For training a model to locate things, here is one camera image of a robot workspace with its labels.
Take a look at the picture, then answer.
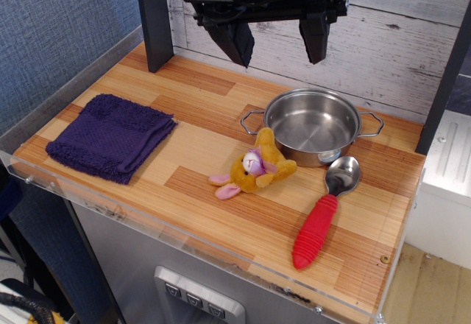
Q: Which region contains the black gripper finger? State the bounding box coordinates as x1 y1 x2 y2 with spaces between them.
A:
299 13 330 64
204 22 255 68

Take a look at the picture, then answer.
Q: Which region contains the yellow stuffed bunny toy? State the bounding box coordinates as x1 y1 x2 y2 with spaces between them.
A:
208 127 297 200

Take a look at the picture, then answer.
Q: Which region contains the purple folded towel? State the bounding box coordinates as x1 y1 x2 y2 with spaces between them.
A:
46 94 177 185

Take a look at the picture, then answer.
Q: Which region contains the stainless steel pot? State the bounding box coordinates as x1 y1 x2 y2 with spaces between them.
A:
241 88 384 167

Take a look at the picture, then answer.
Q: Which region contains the white appliance at right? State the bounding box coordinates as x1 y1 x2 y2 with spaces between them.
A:
405 110 470 269

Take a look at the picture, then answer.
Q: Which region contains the clear acrylic edge guard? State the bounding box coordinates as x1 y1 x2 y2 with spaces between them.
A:
1 29 425 323

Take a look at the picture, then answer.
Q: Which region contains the grey button control panel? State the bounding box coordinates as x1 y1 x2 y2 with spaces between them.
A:
154 266 246 323

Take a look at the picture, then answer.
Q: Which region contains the dark vertical post left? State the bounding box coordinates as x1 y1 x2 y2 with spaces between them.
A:
138 0 174 73

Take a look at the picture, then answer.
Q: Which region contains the dark vertical post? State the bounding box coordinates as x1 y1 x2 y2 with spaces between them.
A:
415 4 470 155
138 0 174 73

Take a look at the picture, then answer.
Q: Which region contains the red handled metal spoon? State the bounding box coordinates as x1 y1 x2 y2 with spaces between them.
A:
291 156 361 270

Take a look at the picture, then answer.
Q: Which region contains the dark vertical post right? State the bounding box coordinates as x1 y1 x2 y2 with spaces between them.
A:
415 4 470 155

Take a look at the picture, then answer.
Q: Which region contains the black braided cable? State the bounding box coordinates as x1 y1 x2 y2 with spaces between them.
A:
0 291 56 324

